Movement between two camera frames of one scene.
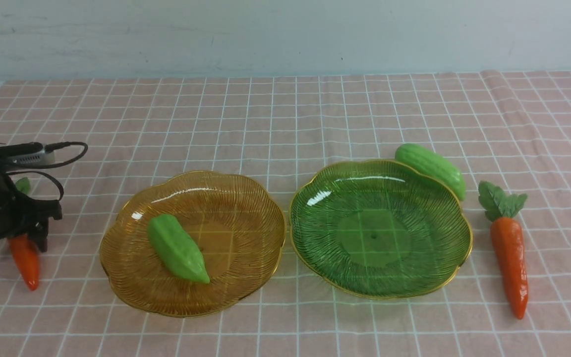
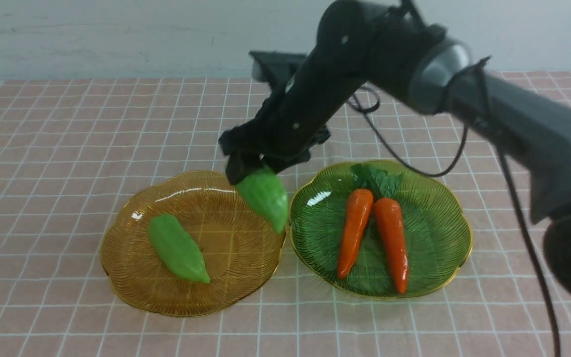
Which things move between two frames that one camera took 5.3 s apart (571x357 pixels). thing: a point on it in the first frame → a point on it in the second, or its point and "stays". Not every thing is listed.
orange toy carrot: x=23 y=248 → x=358 y=210
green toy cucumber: x=176 y=248 stays
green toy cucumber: x=431 y=164 → x=264 y=192
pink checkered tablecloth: x=539 y=133 stays
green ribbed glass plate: x=375 y=229 stays
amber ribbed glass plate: x=231 y=220 stays
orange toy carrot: x=508 y=239 → x=389 y=217
